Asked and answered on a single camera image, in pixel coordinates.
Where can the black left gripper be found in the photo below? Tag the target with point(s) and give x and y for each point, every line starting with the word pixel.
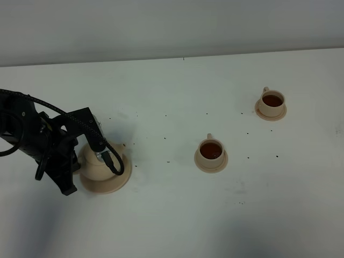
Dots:
pixel 59 159

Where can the beige clay teapot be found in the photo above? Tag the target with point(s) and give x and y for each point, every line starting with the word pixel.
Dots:
pixel 95 169

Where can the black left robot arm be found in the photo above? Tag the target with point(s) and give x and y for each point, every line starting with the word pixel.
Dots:
pixel 21 124

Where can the beige teapot saucer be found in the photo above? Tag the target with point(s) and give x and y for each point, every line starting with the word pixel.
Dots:
pixel 106 186

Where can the beige near teacup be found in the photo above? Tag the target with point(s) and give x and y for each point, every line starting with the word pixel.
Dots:
pixel 211 148

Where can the beige teacup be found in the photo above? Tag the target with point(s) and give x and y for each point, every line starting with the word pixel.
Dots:
pixel 272 98
pixel 211 148

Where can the beige near cup saucer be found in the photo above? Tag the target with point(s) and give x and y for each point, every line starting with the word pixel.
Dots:
pixel 211 165

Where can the beige cup saucer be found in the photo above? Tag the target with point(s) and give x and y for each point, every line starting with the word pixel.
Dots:
pixel 211 165
pixel 263 111

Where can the beige far cup saucer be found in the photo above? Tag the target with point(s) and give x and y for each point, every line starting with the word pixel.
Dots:
pixel 263 111

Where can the beige far teacup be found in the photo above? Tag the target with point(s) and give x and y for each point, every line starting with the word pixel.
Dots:
pixel 272 98

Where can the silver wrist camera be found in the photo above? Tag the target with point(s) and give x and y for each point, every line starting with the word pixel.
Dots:
pixel 99 154

